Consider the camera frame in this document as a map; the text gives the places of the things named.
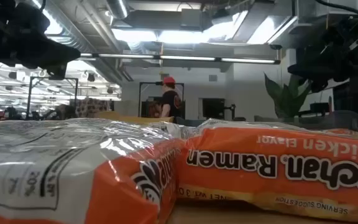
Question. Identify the teal plastic bin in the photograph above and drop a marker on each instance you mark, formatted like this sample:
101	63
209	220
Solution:
191	122

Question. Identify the brown patterned cloth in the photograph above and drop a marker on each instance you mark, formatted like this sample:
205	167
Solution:
89	107

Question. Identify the long ceiling light fixture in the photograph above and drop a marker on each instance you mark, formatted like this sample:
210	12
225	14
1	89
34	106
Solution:
185	58

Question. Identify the silver ventilation duct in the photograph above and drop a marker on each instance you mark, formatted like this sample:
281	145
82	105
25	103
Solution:
117	7

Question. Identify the green potted plant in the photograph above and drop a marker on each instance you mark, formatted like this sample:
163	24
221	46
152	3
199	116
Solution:
286	99

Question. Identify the orange patterned cloth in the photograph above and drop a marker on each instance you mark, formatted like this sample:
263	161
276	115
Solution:
154	109

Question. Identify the yellow plastic bin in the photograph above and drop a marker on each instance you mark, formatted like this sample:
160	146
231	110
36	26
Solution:
135	119

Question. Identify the orange chicken ramen pack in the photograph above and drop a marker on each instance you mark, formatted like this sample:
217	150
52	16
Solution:
275	174
42	161

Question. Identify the black monitor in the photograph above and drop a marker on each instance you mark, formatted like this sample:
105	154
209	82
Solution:
213	109

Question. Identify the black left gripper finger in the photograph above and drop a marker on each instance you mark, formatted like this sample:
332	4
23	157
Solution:
61	55

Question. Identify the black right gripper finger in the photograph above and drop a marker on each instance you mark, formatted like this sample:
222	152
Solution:
312	76

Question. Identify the person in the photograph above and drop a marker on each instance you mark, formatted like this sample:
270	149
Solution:
170	102

